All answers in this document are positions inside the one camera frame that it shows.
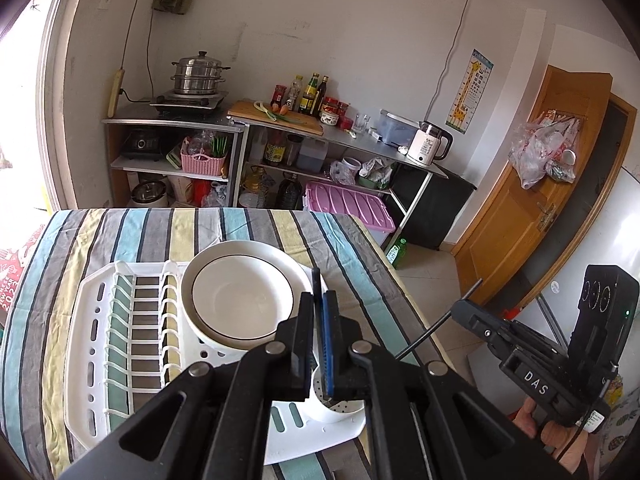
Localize person right hand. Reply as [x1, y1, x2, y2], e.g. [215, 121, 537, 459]
[513, 396, 589, 479]

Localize white utensil holder cup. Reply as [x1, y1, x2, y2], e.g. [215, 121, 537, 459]
[302, 366, 364, 424]

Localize white ceramic bowl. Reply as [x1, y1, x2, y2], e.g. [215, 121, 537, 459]
[180, 240, 312, 353]

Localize green glass bottle on floor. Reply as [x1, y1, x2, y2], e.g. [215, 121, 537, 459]
[386, 238, 407, 268]

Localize wooden door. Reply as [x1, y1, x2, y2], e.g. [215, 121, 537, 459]
[452, 65, 613, 306]

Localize black cabinet beside shelf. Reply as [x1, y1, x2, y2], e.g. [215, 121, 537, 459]
[392, 165, 476, 250]

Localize pink lidded storage bin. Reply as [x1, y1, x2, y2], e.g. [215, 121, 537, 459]
[305, 181, 396, 233]

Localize striped tablecloth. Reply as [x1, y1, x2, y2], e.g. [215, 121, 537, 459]
[1, 208, 427, 479]

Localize plastic bags on door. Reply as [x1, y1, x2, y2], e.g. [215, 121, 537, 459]
[508, 110, 582, 190]

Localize pink plastic basket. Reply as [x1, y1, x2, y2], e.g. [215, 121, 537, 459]
[180, 138, 227, 177]

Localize white electric kettle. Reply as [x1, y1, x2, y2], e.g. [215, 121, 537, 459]
[408, 122, 454, 166]

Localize translucent blue storage box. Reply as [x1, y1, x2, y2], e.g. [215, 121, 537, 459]
[376, 108, 420, 148]

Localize wooden cutting board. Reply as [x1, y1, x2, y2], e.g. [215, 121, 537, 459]
[228, 101, 323, 136]

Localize giraffe height chart poster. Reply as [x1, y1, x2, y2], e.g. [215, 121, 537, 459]
[446, 49, 494, 133]

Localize black induction cooktop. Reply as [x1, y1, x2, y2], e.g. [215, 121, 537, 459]
[150, 90, 228, 112]

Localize stainless steel steamer pot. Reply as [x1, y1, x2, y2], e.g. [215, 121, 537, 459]
[171, 51, 230, 96]

